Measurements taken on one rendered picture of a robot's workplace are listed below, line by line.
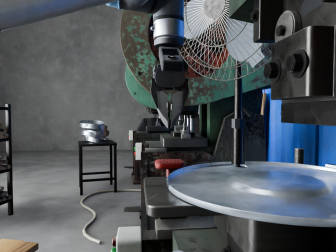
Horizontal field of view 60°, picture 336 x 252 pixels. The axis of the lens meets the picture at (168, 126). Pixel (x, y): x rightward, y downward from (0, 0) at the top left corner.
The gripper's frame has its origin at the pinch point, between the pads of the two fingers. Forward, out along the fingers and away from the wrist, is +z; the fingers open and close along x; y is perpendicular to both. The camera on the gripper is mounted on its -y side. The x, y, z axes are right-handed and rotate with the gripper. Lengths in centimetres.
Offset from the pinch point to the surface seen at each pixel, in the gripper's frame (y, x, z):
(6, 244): 56, 62, 52
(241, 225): -34.8, -4.9, 11.5
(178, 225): -10.4, -0.6, 20.9
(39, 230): 153, 80, 85
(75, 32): 627, 144, -186
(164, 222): -8.7, 2.2, 20.9
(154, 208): -39.9, 6.4, 7.2
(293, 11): -30.1, -14.0, -16.7
